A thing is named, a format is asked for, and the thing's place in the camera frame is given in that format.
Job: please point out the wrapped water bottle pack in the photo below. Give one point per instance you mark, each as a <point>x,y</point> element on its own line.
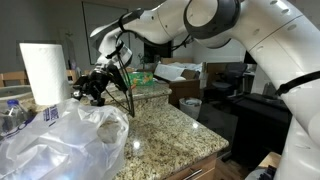
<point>15,113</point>

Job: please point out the wooden counter cabinet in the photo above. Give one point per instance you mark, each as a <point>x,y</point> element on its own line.
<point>193,168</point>

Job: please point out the clear plastic bag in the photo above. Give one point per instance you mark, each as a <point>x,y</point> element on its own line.
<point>66,150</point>

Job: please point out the black computer monitor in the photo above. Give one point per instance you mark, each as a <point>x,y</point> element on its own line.
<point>250,60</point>

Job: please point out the green tissue box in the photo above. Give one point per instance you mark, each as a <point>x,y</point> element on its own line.
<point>143,79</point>

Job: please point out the wooden chair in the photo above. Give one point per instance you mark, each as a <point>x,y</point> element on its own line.
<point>71,74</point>
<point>13,76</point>

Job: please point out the black desk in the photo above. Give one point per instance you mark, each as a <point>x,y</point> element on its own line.
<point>263,126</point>

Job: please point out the brown cardboard box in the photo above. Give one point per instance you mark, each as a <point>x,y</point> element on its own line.
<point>185,90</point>

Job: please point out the white basin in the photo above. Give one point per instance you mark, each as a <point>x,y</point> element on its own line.
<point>15,91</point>

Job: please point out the open cardboard box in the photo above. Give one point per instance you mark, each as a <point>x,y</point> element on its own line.
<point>190,68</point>

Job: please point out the gray rounded appliance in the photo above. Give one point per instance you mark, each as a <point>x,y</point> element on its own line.
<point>270,90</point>

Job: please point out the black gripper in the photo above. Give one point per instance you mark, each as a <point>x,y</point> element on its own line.
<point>101,78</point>

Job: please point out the black office chair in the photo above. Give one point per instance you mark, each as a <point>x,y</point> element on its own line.
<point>230,78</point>

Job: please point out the white trash bin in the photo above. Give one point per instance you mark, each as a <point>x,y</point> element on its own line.
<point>190,108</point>

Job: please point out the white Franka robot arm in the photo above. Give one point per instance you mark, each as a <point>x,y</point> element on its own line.
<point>266,33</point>

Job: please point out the white paper towel roll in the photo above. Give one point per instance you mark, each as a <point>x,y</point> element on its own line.
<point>43,73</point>

